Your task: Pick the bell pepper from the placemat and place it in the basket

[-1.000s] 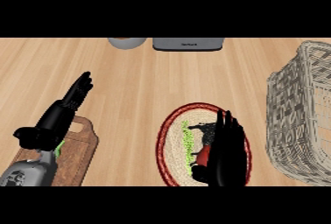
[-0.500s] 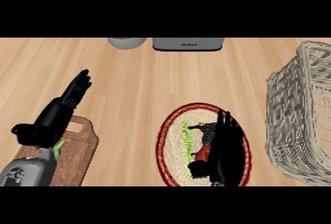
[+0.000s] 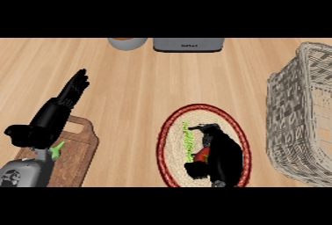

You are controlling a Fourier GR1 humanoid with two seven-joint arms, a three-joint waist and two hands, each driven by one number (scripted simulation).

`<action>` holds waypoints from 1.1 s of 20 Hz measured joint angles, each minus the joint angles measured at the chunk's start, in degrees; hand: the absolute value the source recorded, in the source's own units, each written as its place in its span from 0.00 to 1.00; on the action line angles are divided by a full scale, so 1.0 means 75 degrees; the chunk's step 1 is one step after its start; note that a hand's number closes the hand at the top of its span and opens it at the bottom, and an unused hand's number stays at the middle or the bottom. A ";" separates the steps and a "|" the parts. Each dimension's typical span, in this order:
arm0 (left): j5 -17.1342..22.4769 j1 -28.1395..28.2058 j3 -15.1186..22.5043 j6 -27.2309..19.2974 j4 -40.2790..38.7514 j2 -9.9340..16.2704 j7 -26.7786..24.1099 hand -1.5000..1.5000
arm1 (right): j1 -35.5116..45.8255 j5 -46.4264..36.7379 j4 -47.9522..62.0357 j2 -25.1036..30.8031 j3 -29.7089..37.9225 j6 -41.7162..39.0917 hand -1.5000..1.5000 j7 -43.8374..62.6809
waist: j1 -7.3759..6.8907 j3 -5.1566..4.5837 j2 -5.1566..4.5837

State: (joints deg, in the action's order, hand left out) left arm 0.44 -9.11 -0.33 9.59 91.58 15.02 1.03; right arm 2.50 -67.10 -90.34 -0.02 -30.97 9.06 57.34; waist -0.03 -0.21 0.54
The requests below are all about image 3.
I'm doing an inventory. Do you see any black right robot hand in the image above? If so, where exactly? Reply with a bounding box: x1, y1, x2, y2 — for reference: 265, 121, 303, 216
182, 123, 243, 188

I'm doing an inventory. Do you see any grey wicker basket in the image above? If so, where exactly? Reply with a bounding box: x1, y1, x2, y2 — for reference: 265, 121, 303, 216
263, 41, 332, 188

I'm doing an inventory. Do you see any grey round bowl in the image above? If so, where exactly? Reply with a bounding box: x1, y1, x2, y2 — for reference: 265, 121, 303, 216
106, 38, 148, 52

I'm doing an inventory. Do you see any round red-rimmed woven placemat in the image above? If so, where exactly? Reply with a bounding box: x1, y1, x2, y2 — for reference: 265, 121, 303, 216
154, 103, 252, 188

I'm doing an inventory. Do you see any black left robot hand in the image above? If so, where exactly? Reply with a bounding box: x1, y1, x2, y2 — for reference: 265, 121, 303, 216
2, 69, 91, 150

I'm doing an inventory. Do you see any green vegetable stalk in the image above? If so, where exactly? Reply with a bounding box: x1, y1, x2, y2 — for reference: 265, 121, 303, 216
181, 120, 196, 163

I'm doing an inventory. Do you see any small green vegetable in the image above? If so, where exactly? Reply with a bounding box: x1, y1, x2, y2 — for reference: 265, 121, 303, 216
48, 141, 66, 161

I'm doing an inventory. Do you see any brown wooden cutting board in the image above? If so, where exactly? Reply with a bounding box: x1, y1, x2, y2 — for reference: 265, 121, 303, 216
14, 115, 100, 188

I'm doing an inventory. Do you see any red bell pepper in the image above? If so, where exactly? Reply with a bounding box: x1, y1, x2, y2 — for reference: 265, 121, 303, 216
193, 146, 210, 164

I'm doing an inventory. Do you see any grey appliance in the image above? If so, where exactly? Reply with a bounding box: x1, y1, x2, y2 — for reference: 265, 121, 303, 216
151, 38, 225, 54

